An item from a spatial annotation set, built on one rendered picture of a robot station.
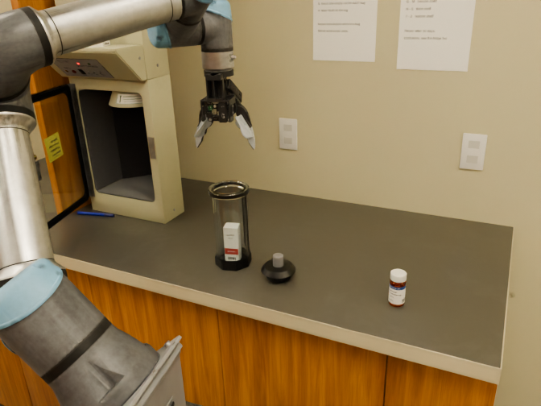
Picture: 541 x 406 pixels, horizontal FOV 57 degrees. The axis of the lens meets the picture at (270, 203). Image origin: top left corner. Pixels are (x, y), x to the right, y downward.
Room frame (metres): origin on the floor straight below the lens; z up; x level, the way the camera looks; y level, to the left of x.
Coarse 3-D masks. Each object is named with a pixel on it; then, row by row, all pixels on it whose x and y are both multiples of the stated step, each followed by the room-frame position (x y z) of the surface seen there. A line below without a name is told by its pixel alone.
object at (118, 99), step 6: (114, 96) 1.61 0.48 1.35; (120, 96) 1.60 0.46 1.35; (126, 96) 1.59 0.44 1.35; (132, 96) 1.59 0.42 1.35; (138, 96) 1.60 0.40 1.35; (114, 102) 1.60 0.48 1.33; (120, 102) 1.59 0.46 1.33; (126, 102) 1.58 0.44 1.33; (132, 102) 1.58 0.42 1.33; (138, 102) 1.59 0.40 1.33
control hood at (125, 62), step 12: (84, 48) 1.47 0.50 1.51; (96, 48) 1.45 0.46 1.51; (108, 48) 1.43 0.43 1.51; (120, 48) 1.43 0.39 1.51; (132, 48) 1.47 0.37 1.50; (108, 60) 1.46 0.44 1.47; (120, 60) 1.44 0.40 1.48; (132, 60) 1.46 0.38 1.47; (60, 72) 1.61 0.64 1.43; (120, 72) 1.49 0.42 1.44; (132, 72) 1.47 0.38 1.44; (144, 72) 1.50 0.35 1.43
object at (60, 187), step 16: (64, 96) 1.60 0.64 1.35; (48, 112) 1.51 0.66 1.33; (64, 112) 1.59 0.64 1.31; (48, 128) 1.49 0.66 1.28; (64, 128) 1.57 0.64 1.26; (32, 144) 1.41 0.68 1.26; (48, 144) 1.48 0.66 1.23; (64, 144) 1.56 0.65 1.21; (48, 160) 1.46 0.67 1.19; (64, 160) 1.54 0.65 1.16; (48, 176) 1.45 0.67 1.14; (64, 176) 1.52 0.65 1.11; (80, 176) 1.60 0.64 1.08; (48, 192) 1.43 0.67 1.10; (64, 192) 1.51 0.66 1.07; (80, 192) 1.59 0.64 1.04; (48, 208) 1.42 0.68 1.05; (64, 208) 1.49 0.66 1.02
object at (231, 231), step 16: (224, 192) 1.28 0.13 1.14; (240, 192) 1.21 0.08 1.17; (224, 208) 1.20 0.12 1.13; (240, 208) 1.21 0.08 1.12; (224, 224) 1.20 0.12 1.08; (240, 224) 1.21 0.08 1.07; (224, 240) 1.20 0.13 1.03; (240, 240) 1.20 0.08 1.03; (224, 256) 1.20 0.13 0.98; (240, 256) 1.20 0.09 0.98
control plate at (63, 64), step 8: (56, 64) 1.58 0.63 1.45; (64, 64) 1.56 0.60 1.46; (72, 64) 1.54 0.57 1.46; (80, 64) 1.53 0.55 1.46; (88, 64) 1.51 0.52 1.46; (96, 64) 1.50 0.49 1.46; (64, 72) 1.60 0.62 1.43; (72, 72) 1.59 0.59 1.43; (80, 72) 1.57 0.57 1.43; (96, 72) 1.54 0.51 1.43; (104, 72) 1.52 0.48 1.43
